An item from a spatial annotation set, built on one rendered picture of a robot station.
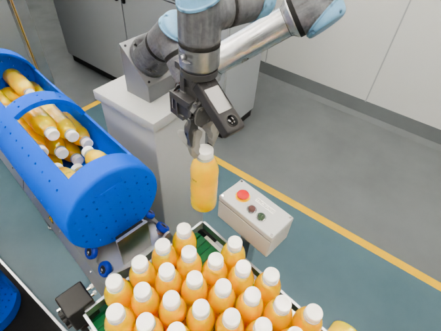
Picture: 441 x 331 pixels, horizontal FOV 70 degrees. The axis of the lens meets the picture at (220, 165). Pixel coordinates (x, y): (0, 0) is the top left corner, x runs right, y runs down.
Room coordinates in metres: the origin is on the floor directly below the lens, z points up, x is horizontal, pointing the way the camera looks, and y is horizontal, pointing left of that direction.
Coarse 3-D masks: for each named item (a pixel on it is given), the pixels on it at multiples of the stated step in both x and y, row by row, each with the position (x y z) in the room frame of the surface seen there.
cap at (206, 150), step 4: (200, 144) 0.55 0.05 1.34; (204, 144) 0.55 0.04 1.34; (208, 144) 0.55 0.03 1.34; (200, 148) 0.53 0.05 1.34; (204, 148) 0.53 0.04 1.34; (208, 148) 0.53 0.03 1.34; (212, 148) 0.53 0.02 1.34; (200, 152) 0.52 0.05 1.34; (204, 152) 0.52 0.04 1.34; (208, 152) 0.52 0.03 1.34; (212, 152) 0.52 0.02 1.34; (200, 156) 0.51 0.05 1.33; (204, 156) 0.51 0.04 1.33; (208, 156) 0.51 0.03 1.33; (212, 156) 0.53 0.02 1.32
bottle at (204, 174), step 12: (192, 168) 0.52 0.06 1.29; (204, 168) 0.51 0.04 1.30; (216, 168) 0.52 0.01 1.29; (192, 180) 0.51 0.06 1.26; (204, 180) 0.50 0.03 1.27; (216, 180) 0.52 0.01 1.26; (192, 192) 0.51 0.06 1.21; (204, 192) 0.50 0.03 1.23; (216, 192) 0.52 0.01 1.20; (192, 204) 0.51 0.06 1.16; (204, 204) 0.50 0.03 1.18
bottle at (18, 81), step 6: (6, 72) 1.11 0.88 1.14; (12, 72) 1.11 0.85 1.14; (18, 72) 1.12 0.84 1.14; (6, 78) 1.09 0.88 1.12; (12, 78) 1.07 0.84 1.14; (18, 78) 1.07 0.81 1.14; (24, 78) 1.08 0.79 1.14; (12, 84) 1.05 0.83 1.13; (18, 84) 1.04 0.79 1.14; (24, 84) 1.04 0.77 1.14; (30, 84) 1.05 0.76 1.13; (18, 90) 1.02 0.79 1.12; (24, 90) 1.02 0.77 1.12
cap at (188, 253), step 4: (184, 248) 0.42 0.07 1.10; (188, 248) 0.42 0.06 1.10; (192, 248) 0.42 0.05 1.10; (184, 252) 0.41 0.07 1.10; (188, 252) 0.41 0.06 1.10; (192, 252) 0.41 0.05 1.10; (196, 252) 0.41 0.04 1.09; (184, 256) 0.40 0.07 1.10; (188, 256) 0.40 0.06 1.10; (192, 256) 0.40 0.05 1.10; (184, 260) 0.40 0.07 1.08; (188, 260) 0.39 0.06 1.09; (192, 260) 0.40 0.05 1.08
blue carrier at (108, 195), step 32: (0, 64) 1.12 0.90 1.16; (32, 96) 0.83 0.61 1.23; (64, 96) 0.90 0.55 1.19; (0, 128) 0.73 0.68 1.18; (96, 128) 0.85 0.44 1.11; (32, 160) 0.60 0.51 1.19; (64, 160) 0.82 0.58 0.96; (96, 160) 0.57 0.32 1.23; (128, 160) 0.60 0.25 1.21; (64, 192) 0.49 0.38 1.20; (96, 192) 0.50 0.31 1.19; (128, 192) 0.56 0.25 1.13; (64, 224) 0.43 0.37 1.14; (96, 224) 0.48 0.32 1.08; (128, 224) 0.54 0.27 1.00
